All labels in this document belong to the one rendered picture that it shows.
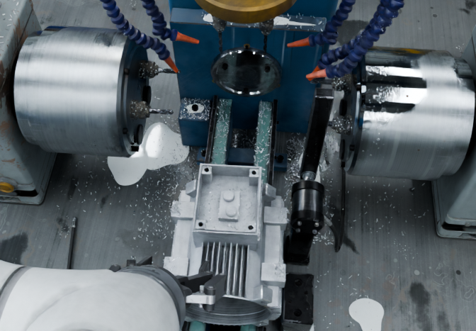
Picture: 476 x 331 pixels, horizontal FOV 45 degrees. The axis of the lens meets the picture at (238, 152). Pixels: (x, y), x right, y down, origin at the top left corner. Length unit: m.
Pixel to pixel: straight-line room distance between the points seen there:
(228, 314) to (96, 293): 0.63
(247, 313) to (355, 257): 0.32
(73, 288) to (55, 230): 0.87
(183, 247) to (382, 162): 0.39
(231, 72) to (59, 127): 0.37
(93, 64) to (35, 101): 0.12
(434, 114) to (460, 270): 0.39
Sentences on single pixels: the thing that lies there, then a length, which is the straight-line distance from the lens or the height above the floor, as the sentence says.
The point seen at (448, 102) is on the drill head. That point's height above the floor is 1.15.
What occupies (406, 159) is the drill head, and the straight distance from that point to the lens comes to 1.07.
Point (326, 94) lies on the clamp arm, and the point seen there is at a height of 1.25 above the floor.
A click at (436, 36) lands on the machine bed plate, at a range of 1.66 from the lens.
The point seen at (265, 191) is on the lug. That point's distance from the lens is 0.97.
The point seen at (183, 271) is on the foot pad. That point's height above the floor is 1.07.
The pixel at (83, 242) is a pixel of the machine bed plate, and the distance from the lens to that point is 1.29.
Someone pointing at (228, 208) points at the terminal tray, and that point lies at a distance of 0.90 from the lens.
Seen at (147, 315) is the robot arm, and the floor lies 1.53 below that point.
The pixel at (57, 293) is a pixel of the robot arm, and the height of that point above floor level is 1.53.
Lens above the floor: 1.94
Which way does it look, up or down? 58 degrees down
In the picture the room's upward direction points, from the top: straight up
